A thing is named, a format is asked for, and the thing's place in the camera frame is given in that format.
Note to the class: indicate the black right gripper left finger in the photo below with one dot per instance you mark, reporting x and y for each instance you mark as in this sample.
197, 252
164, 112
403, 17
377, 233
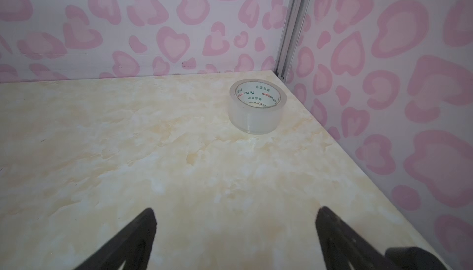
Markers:
130, 249

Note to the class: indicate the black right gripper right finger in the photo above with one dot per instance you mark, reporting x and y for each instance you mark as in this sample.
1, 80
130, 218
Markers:
343, 248

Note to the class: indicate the aluminium corner frame post right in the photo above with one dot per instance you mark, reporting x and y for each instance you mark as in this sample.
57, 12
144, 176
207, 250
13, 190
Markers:
296, 12

